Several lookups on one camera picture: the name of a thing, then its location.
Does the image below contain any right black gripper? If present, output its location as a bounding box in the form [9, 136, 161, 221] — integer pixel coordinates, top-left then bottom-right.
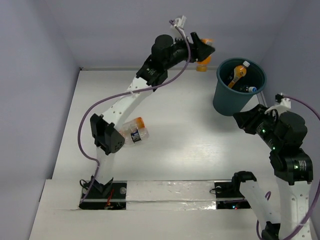
[232, 102, 283, 149]

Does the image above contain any small orange juice bottle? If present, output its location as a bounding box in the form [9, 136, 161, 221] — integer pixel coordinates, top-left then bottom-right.
[196, 38, 214, 73]

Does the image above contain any crushed clear plastic bottle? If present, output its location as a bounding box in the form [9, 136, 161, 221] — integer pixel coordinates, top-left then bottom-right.
[239, 85, 257, 93]

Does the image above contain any tall orange blue-label bottle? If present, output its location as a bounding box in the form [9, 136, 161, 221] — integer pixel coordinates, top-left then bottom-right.
[227, 60, 250, 89]

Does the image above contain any small clear dark-label bottle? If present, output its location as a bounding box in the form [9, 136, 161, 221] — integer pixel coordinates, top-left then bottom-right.
[122, 128, 149, 145]

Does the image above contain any clear orange-label bottle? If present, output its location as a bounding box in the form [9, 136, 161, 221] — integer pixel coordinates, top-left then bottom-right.
[120, 117, 145, 132]

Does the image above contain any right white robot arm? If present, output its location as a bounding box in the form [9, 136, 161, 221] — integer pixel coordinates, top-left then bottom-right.
[230, 104, 313, 240]

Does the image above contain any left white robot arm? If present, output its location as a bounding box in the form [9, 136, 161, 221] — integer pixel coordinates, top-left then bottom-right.
[90, 32, 215, 198]

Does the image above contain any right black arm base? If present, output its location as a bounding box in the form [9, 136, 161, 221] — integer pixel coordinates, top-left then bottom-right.
[209, 171, 257, 210]

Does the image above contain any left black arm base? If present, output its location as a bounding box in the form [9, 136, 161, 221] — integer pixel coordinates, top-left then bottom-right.
[79, 179, 127, 210]

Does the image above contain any dark teal plastic bin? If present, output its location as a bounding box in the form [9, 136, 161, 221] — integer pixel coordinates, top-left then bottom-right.
[212, 57, 267, 116]

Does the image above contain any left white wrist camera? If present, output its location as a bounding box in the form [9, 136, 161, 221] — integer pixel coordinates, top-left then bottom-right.
[169, 15, 187, 38]

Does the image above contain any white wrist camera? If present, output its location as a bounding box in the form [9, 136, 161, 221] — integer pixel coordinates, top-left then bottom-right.
[264, 93, 291, 116]
[169, 15, 187, 38]

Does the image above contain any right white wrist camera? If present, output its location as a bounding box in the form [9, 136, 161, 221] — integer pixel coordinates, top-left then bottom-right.
[264, 93, 291, 116]

